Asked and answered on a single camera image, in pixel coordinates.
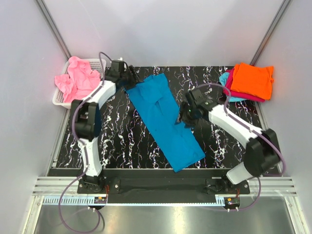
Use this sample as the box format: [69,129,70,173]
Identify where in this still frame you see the magenta folded t-shirt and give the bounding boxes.
[219,68,265,102]

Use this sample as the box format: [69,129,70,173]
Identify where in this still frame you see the pink t-shirt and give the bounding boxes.
[55,56,101,103]

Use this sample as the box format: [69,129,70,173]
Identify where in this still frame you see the purple cable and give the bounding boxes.
[194,83,288,213]
[58,51,114,234]

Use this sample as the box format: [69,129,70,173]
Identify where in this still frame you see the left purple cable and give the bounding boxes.
[58,51,114,234]

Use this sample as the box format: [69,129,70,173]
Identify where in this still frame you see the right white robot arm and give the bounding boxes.
[177,88,281,193]

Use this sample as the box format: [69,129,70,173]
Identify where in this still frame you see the light blue folded t-shirt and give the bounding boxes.
[219,72,245,102]

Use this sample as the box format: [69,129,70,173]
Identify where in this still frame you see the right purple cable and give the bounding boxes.
[194,83,288,213]

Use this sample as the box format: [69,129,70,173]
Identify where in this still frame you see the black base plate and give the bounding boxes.
[78,169,250,205]

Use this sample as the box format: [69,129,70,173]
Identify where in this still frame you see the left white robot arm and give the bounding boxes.
[71,60,141,193]

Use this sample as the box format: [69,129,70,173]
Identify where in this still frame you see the white plastic basket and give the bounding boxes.
[52,58,106,109]

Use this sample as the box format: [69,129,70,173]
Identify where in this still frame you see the orange folded t-shirt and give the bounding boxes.
[231,63,274,100]

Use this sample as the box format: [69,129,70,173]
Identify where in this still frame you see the aluminium rail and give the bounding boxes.
[32,177,296,207]

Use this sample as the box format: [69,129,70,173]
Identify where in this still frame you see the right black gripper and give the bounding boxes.
[175,101,199,129]

